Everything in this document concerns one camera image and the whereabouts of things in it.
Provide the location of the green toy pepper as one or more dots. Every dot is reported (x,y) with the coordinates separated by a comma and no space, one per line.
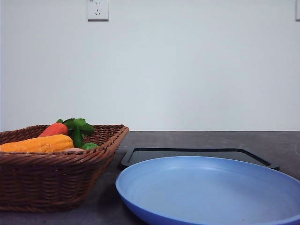
(89,146)

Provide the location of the white wall socket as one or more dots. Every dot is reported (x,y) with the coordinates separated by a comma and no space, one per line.
(97,11)

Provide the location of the green carrot leaves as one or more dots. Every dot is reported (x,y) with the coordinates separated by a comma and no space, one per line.
(77,129)

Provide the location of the yellow toy corn cob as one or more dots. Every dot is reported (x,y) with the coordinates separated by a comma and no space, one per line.
(43,144)

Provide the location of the blue plate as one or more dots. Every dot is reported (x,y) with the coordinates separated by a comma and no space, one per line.
(201,190)

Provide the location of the brown wicker basket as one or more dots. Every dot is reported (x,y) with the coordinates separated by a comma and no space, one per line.
(54,181)

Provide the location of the brown egg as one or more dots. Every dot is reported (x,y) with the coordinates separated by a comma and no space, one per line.
(75,150)

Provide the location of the orange toy carrot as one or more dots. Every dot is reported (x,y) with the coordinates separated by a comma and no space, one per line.
(54,129)

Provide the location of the black serving tray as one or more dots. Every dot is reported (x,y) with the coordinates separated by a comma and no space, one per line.
(141,155)

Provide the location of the white wall fixture right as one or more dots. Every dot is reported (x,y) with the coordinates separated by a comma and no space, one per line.
(297,13)

